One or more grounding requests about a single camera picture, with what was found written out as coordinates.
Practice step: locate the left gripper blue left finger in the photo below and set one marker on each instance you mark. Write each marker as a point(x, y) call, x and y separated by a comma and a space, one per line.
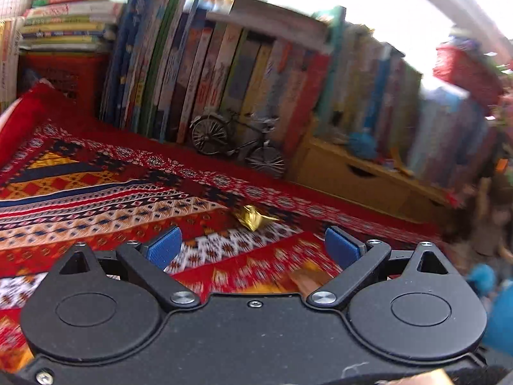
point(164, 248)

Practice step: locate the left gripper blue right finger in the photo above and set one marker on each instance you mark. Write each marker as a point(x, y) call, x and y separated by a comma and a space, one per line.
point(342, 247)

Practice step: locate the orange peel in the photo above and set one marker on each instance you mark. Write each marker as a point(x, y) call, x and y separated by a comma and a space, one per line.
point(309, 280)

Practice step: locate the row of upright books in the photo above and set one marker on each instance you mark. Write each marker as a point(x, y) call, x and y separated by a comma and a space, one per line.
point(175, 60)

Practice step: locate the red box under books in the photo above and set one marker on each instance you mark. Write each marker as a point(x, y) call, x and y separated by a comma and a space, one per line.
point(80, 76)

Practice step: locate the stack of flat books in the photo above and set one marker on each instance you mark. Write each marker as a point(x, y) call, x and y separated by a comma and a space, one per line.
point(71, 25)

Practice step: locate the left books row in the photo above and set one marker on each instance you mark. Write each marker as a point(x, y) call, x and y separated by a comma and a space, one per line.
point(10, 40)

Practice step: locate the wooden drawer organizer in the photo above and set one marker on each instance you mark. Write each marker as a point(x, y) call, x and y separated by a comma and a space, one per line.
point(329, 168)

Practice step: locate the gold foil wrapper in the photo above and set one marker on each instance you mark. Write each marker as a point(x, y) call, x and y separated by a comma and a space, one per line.
point(252, 218)

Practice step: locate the blue yarn ball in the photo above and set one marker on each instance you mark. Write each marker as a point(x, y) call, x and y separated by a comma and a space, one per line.
point(362, 145)

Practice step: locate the red patterned tablecloth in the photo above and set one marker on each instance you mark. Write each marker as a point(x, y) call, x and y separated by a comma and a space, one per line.
point(67, 178)

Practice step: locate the miniature black bicycle model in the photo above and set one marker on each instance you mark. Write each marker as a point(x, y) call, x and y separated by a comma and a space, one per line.
point(242, 137)

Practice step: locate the doll with brown hair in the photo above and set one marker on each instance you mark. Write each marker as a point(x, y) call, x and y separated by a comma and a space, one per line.
point(480, 231)

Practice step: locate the blue plush toy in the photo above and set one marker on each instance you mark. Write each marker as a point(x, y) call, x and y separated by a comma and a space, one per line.
point(496, 297)

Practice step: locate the red basket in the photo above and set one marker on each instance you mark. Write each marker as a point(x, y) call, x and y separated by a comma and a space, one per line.
point(458, 68)

